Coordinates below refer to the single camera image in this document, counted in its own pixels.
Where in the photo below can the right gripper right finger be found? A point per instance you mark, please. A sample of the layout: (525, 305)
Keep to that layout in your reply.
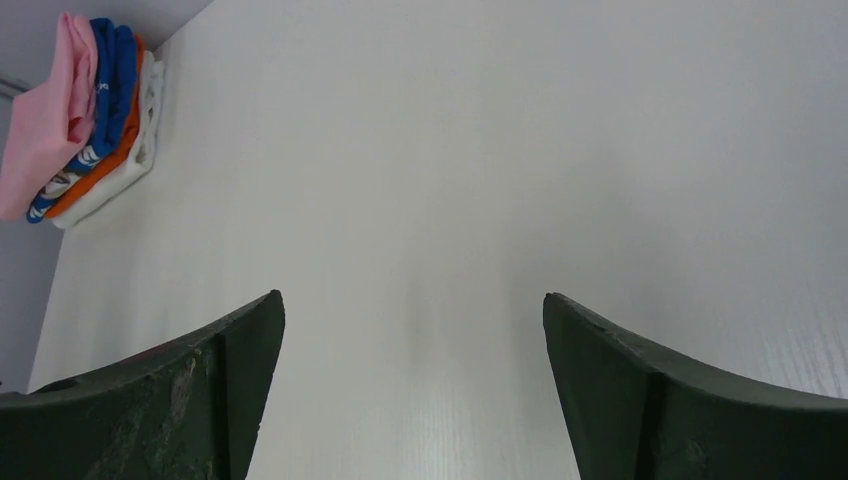
(635, 409)

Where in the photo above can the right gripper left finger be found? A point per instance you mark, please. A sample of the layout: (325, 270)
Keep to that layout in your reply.
(190, 408)

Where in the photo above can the orange folded t shirt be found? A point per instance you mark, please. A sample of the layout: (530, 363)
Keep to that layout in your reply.
(120, 56)

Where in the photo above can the blue folded t shirt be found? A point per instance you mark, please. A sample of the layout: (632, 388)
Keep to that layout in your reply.
(82, 119)

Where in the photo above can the pink folded t shirt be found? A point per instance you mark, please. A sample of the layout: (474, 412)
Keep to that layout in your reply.
(52, 122)

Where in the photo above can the white folded t shirt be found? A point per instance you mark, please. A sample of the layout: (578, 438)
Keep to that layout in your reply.
(100, 189)

